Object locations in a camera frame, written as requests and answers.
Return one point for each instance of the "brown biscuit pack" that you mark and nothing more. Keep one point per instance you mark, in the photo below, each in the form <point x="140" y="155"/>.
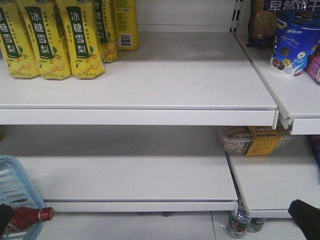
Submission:
<point x="262" y="24"/>

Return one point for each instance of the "yellow pear drink bottle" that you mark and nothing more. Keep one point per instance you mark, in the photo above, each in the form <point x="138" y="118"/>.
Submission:
<point x="106" y="29"/>
<point x="15" y="44"/>
<point x="126" y="25"/>
<point x="86" y="57"/>
<point x="46" y="31"/>

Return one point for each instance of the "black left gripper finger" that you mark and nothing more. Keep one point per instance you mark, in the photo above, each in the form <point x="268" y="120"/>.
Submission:
<point x="6" y="215"/>

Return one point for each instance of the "white metal shelf unit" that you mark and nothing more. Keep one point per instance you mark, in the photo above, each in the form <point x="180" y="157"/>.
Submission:
<point x="143" y="136"/>

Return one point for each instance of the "light blue plastic basket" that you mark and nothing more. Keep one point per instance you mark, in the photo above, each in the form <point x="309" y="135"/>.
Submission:
<point x="18" y="190"/>

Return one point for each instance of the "clear cookie tray yellow label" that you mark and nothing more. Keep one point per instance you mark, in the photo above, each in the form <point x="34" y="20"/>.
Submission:
<point x="253" y="140"/>

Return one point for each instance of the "blue oreo cookie tub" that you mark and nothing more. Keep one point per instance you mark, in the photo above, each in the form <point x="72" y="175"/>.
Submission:
<point x="297" y="36"/>

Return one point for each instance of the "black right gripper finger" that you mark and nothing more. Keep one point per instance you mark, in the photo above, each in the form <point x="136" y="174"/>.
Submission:
<point x="307" y="217"/>

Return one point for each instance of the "clear water bottle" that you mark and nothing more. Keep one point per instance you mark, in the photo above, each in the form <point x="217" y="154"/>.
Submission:
<point x="256" y="224"/>
<point x="237" y="222"/>

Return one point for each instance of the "red coca-cola aluminium bottle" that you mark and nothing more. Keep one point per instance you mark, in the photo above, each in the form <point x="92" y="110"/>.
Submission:
<point x="20" y="218"/>

